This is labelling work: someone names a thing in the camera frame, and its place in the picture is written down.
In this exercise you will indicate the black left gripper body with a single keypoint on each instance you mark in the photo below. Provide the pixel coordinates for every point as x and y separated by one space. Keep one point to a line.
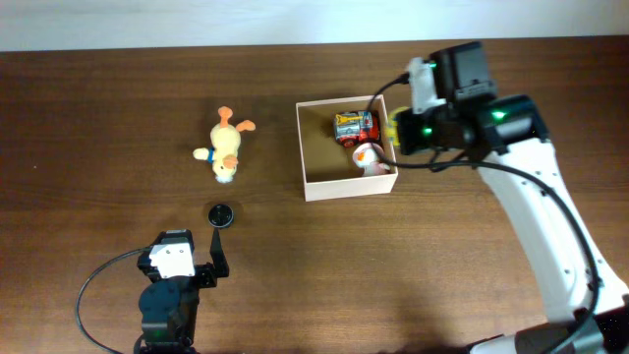
204 275

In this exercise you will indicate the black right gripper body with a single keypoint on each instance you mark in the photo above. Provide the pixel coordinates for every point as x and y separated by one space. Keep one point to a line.
408 133

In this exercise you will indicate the yellow round toy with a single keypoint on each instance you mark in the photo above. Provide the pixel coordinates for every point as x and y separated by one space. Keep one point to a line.
391 129

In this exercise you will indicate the pink white duck figure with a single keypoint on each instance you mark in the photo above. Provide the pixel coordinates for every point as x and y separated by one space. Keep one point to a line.
367 157

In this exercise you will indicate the red silver toy truck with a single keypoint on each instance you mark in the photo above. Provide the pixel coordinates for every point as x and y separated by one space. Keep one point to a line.
356 127

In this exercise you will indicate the pink cardboard box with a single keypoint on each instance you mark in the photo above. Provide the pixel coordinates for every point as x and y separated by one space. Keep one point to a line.
328 169

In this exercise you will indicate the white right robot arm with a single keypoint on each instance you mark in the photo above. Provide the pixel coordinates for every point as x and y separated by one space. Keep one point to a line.
456 107

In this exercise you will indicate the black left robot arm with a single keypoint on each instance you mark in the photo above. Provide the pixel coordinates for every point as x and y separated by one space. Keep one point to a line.
169 305

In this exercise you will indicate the yellow plush duck toy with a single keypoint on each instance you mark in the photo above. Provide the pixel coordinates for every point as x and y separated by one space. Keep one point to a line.
225 141

